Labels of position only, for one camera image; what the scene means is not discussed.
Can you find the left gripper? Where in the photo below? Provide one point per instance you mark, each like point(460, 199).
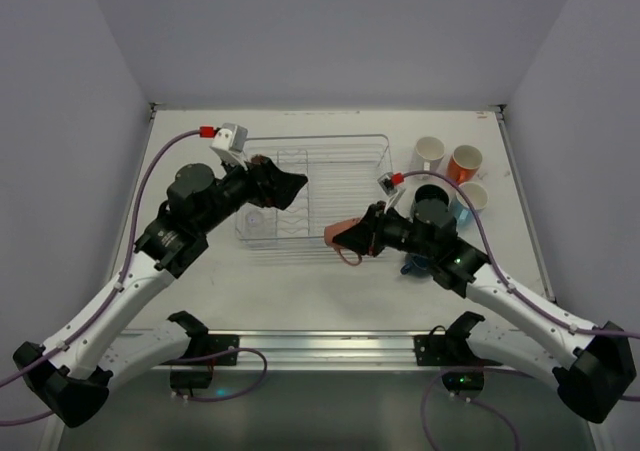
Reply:
point(257, 181)

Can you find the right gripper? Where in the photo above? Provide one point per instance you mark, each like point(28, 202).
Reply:
point(376, 231)

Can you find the pink cup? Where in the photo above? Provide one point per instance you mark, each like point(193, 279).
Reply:
point(345, 239)

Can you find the brown cup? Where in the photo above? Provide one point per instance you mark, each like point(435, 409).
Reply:
point(260, 161)

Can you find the dark blue mug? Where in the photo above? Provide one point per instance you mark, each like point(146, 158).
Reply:
point(415, 265)

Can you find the dark green mug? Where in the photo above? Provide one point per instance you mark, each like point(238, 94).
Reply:
point(431, 192)

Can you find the white mug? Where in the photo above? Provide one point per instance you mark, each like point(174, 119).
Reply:
point(428, 153)

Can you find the light blue mug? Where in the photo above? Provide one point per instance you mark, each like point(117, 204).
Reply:
point(473, 198)

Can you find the orange mug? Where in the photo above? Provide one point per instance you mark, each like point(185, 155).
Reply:
point(464, 163)

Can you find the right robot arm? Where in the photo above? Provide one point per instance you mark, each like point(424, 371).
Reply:
point(590, 366)

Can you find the clear glass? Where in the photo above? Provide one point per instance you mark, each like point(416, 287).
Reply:
point(255, 224)

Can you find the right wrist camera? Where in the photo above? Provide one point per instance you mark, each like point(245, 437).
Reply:
point(392, 185)

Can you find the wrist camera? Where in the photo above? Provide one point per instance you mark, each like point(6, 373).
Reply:
point(392, 185)
point(228, 144)

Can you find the clear wire dish rack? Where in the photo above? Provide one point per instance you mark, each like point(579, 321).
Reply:
point(342, 171)

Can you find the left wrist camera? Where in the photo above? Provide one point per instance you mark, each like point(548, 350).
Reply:
point(228, 144)

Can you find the aluminium front rail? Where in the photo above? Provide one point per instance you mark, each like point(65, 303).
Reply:
point(325, 351)

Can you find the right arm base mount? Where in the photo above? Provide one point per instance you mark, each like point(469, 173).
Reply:
point(448, 346)

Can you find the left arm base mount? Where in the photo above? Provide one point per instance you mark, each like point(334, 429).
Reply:
point(203, 347)

